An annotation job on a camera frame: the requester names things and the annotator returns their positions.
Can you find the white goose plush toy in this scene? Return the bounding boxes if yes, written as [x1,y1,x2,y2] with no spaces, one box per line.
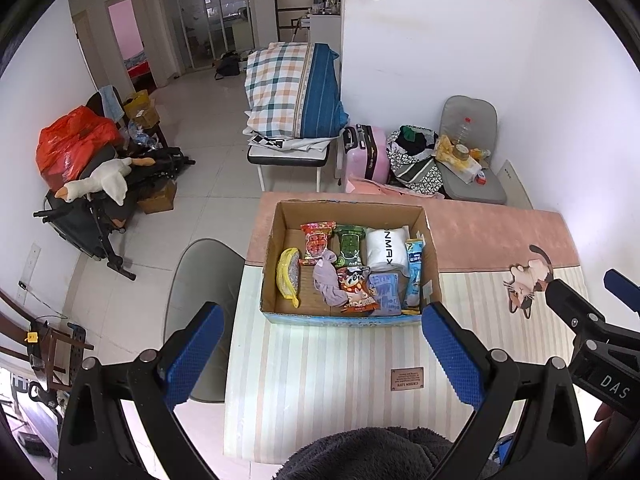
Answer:
[54,156,157,207]

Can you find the yellow plastic bag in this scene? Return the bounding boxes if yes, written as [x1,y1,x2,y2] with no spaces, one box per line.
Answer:
[432,135,483,178]

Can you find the white metal bench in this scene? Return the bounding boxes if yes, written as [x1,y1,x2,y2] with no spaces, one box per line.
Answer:
[247,135,333,193]

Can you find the yellow banana plush pouch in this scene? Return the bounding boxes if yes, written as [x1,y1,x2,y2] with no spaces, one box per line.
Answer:
[276,247,302,309]

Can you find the clear plastic bottle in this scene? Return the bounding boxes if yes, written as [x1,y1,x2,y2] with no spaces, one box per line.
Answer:
[452,116,473,148]

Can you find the white soft packet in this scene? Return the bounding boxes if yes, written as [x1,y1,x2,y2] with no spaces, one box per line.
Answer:
[366,227,410,272]

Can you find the green wet wipes packet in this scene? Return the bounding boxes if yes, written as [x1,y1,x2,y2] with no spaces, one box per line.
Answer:
[332,224,367,268]

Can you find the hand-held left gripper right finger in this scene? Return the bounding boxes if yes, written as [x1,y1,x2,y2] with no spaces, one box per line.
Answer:
[421,301,588,480]

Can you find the pink suitcase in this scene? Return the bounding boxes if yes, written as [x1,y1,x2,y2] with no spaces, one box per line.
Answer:
[336,123,391,188]

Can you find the grey round-back chair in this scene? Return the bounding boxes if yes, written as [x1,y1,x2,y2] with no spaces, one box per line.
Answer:
[164,238,247,404]

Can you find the white wall socket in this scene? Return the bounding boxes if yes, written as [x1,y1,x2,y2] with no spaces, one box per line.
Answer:
[20,242,42,288]

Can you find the person's right hand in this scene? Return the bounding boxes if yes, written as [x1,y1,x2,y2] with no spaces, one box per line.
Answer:
[585,402,633,468]

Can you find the red snack packet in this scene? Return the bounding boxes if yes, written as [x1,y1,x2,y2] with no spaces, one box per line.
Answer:
[300,221,336,266]

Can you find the black folded stroller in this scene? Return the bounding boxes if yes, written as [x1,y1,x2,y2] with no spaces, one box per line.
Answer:
[32,145,197,282]

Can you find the plaid folded bedding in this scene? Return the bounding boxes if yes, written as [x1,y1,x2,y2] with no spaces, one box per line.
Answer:
[243,41,349,140]

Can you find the black floor bag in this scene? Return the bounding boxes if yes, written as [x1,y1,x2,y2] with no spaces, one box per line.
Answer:
[214,52,241,81]

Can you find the white leaning board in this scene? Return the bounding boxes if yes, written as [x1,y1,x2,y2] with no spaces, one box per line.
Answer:
[492,160,535,211]

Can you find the purple sock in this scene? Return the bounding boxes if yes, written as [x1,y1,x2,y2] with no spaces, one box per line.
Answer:
[312,250,349,308]

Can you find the light blue tissue packet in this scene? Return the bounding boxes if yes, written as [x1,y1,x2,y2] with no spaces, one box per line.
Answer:
[367,271,405,317]

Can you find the small brown cardboard box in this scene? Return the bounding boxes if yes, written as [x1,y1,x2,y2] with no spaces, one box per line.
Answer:
[136,179,178,215]

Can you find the orange plastic bag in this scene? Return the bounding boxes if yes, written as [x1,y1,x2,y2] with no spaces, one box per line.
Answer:
[35,105,123,191]

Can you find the patterned black white bag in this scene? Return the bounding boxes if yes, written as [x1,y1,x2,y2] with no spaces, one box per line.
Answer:
[386,125,446,196]

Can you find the light blue cloth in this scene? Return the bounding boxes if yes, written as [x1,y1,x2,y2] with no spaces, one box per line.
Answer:
[97,85,125,122]

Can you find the yellow cardboard box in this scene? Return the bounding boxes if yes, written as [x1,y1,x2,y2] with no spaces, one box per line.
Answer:
[122,89,160,128]

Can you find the grey cushioned chair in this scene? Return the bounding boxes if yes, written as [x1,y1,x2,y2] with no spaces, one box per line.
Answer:
[434,95,508,206]

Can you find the dark fleece garment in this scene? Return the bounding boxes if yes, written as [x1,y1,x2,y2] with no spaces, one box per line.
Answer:
[280,426,501,480]

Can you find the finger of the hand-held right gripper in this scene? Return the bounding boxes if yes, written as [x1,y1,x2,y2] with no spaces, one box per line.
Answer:
[603,269,640,313]
[545,279,606,333]

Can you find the dark wooden furniture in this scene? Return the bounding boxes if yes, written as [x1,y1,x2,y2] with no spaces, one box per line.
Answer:
[0,285,96,391]

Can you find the blue white tube packet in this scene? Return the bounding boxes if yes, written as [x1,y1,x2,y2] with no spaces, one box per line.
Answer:
[402,238,426,311]

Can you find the orange cartoon snack packet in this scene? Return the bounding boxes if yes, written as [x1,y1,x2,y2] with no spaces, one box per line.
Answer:
[336,266,381,315]

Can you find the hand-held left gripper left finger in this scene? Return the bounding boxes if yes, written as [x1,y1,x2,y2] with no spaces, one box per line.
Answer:
[57,301,225,480]

